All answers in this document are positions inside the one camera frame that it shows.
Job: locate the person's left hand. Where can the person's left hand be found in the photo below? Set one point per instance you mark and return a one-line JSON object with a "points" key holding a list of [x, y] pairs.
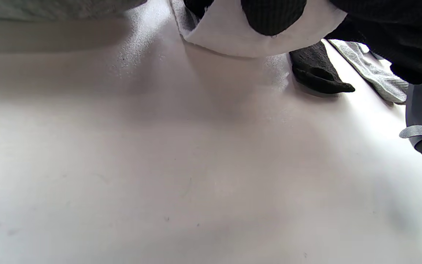
{"points": [[269, 18]]}

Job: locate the white sock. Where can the white sock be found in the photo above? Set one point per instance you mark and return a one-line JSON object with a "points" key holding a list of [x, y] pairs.
{"points": [[233, 40], [185, 22]]}

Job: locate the clear plastic divided organizer box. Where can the clear plastic divided organizer box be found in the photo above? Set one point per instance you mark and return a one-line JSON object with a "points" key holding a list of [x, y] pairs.
{"points": [[50, 9]]}

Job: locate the grey sock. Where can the grey sock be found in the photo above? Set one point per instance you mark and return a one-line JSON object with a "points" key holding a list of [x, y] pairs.
{"points": [[379, 77]]}

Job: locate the black sock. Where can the black sock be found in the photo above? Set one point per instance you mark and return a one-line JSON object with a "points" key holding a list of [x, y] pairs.
{"points": [[317, 69]]}

